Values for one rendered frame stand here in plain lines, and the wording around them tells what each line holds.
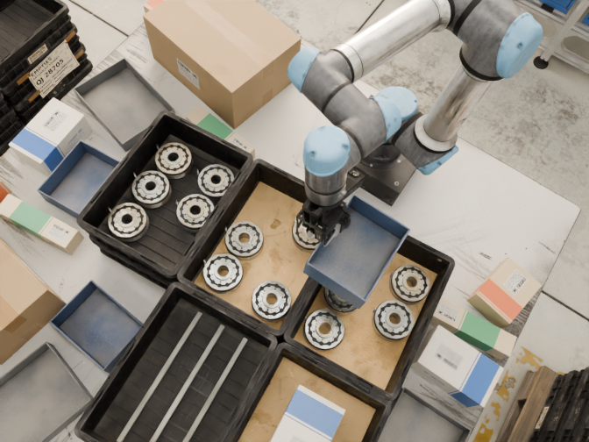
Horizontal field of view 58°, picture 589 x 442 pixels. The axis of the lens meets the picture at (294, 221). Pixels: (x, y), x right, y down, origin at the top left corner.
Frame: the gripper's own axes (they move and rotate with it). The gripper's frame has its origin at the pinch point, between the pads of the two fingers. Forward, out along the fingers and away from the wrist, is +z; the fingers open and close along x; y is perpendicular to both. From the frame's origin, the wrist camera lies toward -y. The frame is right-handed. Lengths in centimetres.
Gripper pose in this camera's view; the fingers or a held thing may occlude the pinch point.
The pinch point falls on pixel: (329, 229)
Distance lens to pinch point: 118.5
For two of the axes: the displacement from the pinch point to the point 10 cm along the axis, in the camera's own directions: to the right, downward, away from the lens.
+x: 8.1, 5.0, -3.0
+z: 0.4, 4.6, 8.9
